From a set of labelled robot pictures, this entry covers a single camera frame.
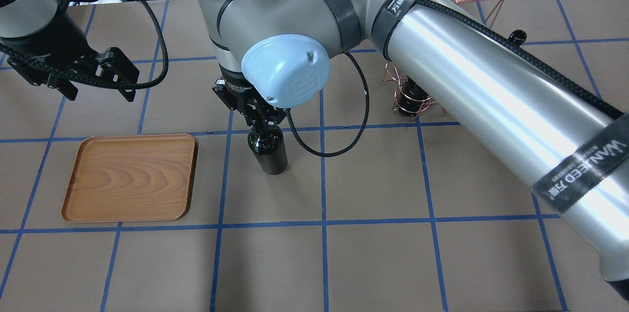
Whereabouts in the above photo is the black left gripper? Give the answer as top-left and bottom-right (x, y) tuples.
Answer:
(10, 47), (140, 101)

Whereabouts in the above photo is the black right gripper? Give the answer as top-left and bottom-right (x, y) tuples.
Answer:
(212, 79), (286, 128)

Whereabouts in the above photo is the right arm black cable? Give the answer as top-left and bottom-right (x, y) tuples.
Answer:
(283, 0), (625, 158)

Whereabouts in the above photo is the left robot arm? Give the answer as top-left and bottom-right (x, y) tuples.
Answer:
(0, 0), (139, 101)

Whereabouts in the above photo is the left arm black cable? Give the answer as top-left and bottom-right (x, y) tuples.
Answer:
(0, 0), (169, 90)

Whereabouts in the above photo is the copper wire wine rack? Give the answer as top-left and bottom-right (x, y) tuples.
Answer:
(383, 0), (505, 121)

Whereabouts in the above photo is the dark wine bottle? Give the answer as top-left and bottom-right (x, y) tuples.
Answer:
(247, 124), (288, 175)
(508, 29), (527, 46)
(395, 76), (430, 119)

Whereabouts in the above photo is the wooden tray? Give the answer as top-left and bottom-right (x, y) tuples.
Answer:
(61, 134), (198, 223)

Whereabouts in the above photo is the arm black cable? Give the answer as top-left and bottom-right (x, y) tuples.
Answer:
(0, 0), (169, 90)
(283, 0), (625, 158)

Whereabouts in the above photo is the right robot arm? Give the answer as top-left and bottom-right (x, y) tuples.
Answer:
(198, 0), (629, 299)

